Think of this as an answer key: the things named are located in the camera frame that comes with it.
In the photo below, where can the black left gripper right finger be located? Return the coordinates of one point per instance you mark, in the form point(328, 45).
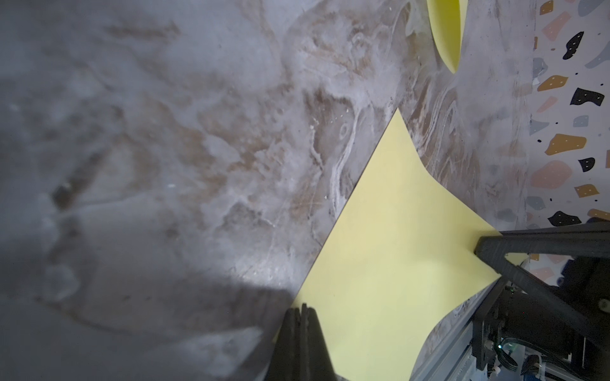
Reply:
point(315, 358)

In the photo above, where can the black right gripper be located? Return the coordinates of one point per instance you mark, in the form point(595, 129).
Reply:
point(567, 323)

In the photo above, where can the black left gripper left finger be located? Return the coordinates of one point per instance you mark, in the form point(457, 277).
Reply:
point(285, 361)

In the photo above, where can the yellow square paper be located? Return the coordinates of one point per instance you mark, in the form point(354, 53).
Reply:
point(447, 23)
point(398, 260)

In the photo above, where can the aluminium mounting rail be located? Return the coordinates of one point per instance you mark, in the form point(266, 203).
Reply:
point(449, 341)

